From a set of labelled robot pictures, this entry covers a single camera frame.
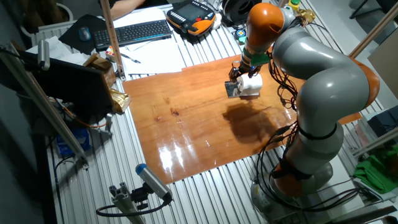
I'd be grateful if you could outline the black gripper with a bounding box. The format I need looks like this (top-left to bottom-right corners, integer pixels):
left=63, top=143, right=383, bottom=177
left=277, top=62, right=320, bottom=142
left=228, top=60, right=262, bottom=83

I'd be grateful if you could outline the white paper roll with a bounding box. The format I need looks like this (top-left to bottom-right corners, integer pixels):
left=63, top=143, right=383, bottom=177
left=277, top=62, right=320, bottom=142
left=236, top=73, right=264, bottom=97

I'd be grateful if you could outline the person forearm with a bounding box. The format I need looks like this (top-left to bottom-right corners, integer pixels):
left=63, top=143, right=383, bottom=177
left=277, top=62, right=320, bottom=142
left=109, top=0, right=147, bottom=21

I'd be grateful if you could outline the metal roll holder shelf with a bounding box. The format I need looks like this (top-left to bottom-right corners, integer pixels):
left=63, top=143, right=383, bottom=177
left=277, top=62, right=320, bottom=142
left=224, top=80, right=261, bottom=101

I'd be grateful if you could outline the small white object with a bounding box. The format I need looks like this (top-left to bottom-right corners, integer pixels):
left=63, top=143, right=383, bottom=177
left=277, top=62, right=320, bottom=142
left=212, top=12, right=223, bottom=30

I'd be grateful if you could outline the black round device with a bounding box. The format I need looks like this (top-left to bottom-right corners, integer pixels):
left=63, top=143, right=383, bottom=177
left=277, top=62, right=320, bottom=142
left=221, top=0, right=264, bottom=27

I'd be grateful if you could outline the glossy wooden board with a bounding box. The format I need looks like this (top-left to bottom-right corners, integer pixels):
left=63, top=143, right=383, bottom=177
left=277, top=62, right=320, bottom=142
left=122, top=54, right=363, bottom=185

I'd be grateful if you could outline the black orange teach pendant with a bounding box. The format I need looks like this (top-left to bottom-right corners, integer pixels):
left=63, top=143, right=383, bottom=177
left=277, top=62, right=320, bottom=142
left=165, top=0, right=217, bottom=37

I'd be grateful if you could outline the yellow box green button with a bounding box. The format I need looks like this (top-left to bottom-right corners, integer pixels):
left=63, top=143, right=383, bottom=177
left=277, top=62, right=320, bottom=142
left=287, top=0, right=302, bottom=12

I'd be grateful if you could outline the crumpled foil wrapper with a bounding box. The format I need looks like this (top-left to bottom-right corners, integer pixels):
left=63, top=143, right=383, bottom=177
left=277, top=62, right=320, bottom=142
left=295, top=8, right=317, bottom=24

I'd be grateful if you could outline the large white paper sheet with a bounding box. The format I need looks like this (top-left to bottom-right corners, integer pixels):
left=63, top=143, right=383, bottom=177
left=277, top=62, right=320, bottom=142
left=118, top=37, right=187, bottom=75

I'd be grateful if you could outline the dark pen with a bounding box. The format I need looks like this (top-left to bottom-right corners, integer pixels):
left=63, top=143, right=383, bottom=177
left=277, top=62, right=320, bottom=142
left=120, top=52, right=141, bottom=64

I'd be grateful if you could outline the white paper under keyboard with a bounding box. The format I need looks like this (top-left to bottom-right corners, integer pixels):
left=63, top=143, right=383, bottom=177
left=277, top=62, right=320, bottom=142
left=111, top=6, right=169, bottom=30

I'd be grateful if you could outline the black computer keyboard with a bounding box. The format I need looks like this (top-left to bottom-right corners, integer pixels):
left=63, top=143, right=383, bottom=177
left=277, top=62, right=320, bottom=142
left=92, top=19, right=173, bottom=52

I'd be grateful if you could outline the gold foil bag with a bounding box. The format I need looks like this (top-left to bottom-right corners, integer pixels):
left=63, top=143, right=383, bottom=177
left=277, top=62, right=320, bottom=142
left=109, top=88, right=132, bottom=114

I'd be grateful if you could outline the colourful puzzle cube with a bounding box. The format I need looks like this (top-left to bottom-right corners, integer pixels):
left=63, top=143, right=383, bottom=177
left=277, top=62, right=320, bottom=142
left=104, top=45, right=116, bottom=60

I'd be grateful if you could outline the brown cardboard box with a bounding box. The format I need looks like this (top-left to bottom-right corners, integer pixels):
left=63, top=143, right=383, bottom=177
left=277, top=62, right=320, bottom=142
left=83, top=52, right=116, bottom=88

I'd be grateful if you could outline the beige panel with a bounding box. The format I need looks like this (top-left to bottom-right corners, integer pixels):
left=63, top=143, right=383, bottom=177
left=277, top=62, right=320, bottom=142
left=368, top=35, right=398, bottom=100

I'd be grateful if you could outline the dark blue box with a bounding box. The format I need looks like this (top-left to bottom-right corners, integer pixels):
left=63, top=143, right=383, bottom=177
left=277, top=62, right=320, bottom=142
left=366, top=105, right=398, bottom=138

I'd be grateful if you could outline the low aluminium strut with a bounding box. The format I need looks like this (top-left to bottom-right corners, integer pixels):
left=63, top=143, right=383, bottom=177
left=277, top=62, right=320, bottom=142
left=352, top=127, right=398, bottom=158

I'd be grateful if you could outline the black office chair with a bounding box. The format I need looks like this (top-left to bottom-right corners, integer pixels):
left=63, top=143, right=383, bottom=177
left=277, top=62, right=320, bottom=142
left=348, top=0, right=398, bottom=20

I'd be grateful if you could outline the dark computer mouse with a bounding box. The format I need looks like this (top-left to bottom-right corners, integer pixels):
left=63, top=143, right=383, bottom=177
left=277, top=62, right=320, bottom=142
left=77, top=26, right=92, bottom=42

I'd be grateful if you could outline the green cloth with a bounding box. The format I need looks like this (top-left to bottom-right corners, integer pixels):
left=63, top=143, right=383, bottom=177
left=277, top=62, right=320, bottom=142
left=353, top=146, right=398, bottom=194

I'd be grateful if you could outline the black flat monitor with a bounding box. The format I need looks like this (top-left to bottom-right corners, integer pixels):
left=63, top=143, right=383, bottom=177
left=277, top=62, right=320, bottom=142
left=18, top=49, right=114, bottom=119

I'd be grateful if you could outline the black mouse pad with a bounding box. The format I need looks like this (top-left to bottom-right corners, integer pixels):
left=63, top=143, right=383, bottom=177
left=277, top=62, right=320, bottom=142
left=58, top=14, right=108, bottom=55

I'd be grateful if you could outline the blue plastic pack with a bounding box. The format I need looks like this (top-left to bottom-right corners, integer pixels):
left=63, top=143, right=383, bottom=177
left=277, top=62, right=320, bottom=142
left=55, top=127, right=93, bottom=156

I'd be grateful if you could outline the white paper stack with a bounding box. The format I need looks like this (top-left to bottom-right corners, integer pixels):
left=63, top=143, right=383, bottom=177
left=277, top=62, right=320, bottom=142
left=26, top=35, right=91, bottom=66

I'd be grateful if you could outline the white rimmed round bin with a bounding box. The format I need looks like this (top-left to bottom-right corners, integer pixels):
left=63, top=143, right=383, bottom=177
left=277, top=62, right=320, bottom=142
left=19, top=2, right=75, bottom=38

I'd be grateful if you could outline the white radiator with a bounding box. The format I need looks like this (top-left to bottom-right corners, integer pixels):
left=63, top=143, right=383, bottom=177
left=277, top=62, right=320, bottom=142
left=30, top=21, right=77, bottom=47

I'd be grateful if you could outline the long diagonal aluminium strut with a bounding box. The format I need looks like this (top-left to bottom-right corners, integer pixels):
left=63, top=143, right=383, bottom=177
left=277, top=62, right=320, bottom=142
left=0, top=43, right=90, bottom=169

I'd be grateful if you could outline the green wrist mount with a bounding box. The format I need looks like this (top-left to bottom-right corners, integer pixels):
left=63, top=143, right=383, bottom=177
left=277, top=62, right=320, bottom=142
left=241, top=46, right=271, bottom=68

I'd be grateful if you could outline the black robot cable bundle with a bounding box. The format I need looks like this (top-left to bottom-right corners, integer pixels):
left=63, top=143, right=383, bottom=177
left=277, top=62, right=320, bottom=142
left=254, top=46, right=363, bottom=214

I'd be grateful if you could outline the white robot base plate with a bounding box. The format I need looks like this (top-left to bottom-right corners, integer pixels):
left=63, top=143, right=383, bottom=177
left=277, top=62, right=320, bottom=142
left=250, top=152, right=364, bottom=224

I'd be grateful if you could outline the upright frame post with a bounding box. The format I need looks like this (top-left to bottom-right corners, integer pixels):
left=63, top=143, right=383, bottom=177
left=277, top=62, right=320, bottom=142
left=99, top=0, right=127, bottom=82

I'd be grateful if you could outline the slanted frame strut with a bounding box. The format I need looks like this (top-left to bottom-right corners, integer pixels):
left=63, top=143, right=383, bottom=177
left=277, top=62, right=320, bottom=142
left=348, top=2, right=398, bottom=59

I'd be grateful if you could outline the grey camera blue cap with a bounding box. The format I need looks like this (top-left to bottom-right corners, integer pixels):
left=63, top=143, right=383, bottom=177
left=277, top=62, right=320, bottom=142
left=135, top=163, right=174, bottom=203

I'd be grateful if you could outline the orange cable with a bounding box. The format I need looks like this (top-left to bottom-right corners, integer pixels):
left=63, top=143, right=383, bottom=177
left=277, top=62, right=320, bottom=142
left=54, top=99, right=108, bottom=129

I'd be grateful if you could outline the short aluminium profile bracket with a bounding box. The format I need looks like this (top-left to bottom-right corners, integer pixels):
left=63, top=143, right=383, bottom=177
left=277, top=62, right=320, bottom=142
left=108, top=182, right=147, bottom=224

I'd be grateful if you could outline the black camera cable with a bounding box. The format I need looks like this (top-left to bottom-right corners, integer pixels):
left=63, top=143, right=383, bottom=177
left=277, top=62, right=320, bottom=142
left=95, top=198, right=170, bottom=218

